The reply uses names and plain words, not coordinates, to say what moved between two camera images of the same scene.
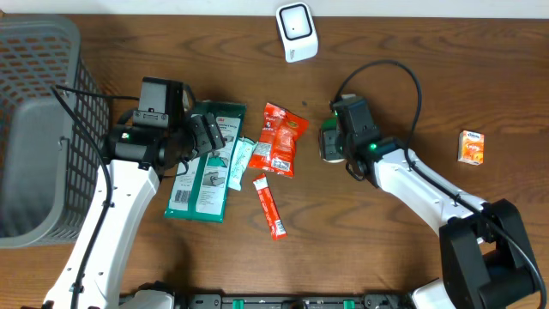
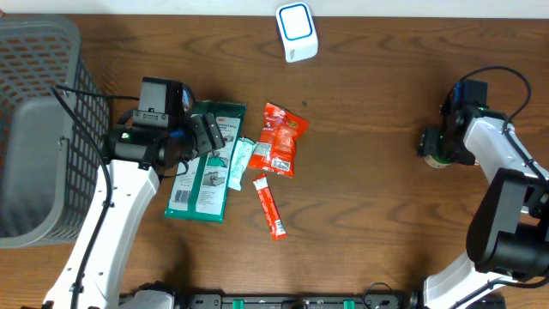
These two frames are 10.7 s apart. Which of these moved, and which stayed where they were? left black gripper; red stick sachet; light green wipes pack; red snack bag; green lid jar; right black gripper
Moved: green lid jar; right black gripper
Stayed: red stick sachet; red snack bag; light green wipes pack; left black gripper
